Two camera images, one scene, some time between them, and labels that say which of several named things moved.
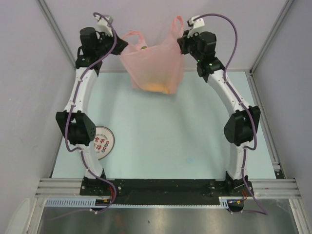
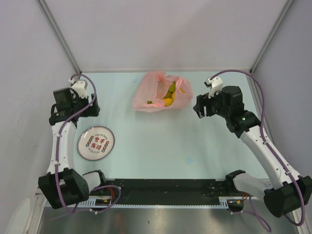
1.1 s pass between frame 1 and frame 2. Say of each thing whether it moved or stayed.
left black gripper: moved
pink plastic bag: moved
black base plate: stayed
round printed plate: stayed
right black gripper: moved
